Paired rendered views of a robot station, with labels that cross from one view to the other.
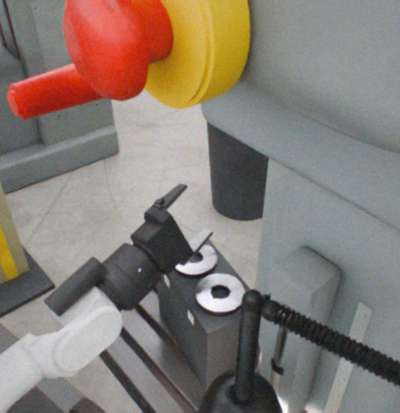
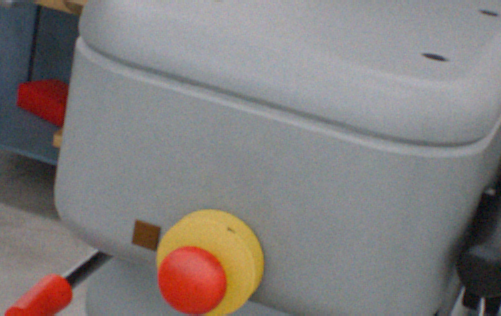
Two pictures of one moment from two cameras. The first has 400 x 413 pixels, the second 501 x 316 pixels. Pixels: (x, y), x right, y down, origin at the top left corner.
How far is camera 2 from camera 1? 0.60 m
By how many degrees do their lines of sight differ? 36
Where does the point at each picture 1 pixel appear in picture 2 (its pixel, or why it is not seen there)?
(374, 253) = not seen: outside the picture
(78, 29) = (188, 277)
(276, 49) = (279, 279)
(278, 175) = not seen: outside the picture
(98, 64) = (200, 296)
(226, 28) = (258, 270)
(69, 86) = (53, 302)
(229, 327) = not seen: outside the picture
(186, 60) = (231, 288)
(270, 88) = (271, 299)
